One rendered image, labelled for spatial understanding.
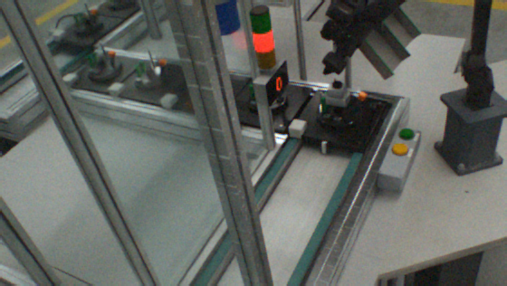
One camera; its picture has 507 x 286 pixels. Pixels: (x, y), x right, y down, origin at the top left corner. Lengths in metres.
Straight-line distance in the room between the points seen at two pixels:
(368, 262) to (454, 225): 0.26
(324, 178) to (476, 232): 0.42
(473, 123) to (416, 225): 0.31
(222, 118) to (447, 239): 1.00
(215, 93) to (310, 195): 0.97
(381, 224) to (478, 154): 0.35
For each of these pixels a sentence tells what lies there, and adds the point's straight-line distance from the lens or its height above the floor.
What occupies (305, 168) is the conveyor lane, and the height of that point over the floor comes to 0.92.
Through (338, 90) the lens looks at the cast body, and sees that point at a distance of 1.47.
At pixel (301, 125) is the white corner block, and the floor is 0.99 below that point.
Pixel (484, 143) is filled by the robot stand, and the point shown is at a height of 0.96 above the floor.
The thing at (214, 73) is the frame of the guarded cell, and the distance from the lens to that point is 0.44.
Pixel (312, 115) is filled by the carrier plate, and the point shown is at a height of 0.97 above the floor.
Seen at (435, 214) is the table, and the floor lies 0.86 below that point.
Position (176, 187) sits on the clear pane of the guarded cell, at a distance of 0.45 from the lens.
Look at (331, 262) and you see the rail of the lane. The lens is 1.19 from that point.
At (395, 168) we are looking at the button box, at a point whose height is 0.96.
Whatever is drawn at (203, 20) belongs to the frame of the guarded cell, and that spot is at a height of 1.76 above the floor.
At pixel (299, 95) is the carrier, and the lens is 1.66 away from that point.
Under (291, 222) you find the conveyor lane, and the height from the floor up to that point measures 0.92.
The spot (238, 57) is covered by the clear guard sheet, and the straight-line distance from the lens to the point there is 1.22.
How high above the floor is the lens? 1.94
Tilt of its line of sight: 40 degrees down
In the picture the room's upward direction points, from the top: 11 degrees counter-clockwise
